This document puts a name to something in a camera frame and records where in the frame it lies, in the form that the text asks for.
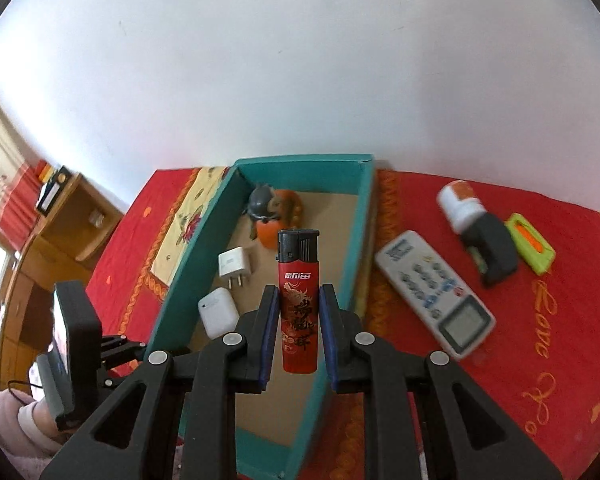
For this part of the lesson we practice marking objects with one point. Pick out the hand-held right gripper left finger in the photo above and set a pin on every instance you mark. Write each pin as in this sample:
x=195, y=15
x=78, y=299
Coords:
x=267, y=340

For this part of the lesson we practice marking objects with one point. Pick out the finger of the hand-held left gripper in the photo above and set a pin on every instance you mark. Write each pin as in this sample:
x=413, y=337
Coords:
x=122, y=346

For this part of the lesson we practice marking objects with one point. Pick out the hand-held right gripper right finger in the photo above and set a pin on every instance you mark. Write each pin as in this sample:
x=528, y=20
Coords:
x=330, y=340

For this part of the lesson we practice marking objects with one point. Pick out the red lighter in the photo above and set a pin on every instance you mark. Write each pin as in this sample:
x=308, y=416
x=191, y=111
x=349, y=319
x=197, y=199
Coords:
x=297, y=310

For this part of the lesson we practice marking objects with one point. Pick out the white earbuds case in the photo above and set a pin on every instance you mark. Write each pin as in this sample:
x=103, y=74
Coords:
x=217, y=312

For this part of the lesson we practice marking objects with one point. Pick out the white charger plug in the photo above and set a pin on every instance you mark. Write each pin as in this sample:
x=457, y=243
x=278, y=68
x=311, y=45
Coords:
x=235, y=262

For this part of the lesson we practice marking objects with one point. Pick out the orange timer with monkey figure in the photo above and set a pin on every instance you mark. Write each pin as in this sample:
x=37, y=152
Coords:
x=270, y=230

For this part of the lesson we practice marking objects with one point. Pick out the white remote control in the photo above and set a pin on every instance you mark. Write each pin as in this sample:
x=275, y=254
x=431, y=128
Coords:
x=430, y=285

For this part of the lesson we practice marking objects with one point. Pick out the teal cardboard box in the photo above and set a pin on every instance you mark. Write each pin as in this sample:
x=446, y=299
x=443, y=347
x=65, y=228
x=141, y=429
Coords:
x=300, y=172

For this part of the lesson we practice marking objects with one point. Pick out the white bottle orange label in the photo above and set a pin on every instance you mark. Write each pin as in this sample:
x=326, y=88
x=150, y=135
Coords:
x=457, y=210

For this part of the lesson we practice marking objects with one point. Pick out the black plastic device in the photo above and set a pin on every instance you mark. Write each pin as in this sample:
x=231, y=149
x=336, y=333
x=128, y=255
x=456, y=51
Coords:
x=495, y=250

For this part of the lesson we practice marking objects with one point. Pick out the green case orange insert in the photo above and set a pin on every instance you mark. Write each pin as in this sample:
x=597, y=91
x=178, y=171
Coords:
x=542, y=257

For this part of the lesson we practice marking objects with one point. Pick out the person's left forearm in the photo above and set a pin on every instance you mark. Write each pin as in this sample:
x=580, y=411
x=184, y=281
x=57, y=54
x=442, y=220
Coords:
x=25, y=420

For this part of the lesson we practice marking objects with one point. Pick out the wooden shelf unit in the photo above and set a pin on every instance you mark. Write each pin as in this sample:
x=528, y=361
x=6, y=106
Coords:
x=65, y=225

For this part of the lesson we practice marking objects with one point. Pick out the black yellow flat package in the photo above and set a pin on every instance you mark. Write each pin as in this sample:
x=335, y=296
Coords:
x=52, y=187

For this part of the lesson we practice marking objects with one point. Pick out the beige and red curtain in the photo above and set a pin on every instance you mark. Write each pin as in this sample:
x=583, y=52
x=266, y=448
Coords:
x=0, y=160

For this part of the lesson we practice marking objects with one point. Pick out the red printed blanket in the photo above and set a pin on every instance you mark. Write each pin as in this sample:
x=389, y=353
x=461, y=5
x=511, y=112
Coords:
x=555, y=360

